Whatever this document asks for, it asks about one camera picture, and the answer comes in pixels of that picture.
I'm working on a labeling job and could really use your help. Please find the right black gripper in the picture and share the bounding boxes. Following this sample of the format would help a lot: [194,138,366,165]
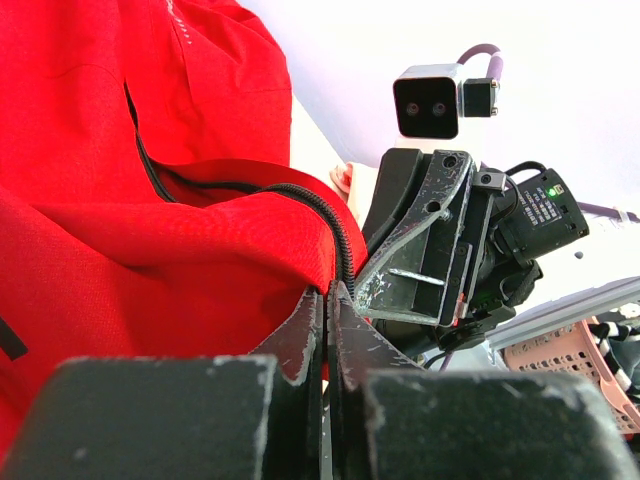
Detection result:
[353,148,543,350]

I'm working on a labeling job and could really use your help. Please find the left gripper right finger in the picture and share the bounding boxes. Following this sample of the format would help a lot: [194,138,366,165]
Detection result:
[327,282,639,479]

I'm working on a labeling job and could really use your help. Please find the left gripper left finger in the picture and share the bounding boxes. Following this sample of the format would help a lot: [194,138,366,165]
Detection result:
[1,289,324,479]

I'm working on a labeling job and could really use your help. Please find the pink plastic basket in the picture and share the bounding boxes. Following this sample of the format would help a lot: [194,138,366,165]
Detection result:
[501,317,639,439]

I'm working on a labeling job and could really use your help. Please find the black white striped cloth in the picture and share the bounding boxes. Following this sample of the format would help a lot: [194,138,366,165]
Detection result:
[589,303,639,406]

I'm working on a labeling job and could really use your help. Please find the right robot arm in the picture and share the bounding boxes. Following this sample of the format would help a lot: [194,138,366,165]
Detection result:
[347,148,593,356]

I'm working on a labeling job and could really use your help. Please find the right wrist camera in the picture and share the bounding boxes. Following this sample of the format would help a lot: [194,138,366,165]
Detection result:
[392,63,501,140]

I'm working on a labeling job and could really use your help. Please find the red zip jacket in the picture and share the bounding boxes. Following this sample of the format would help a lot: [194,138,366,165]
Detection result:
[1,1,367,450]

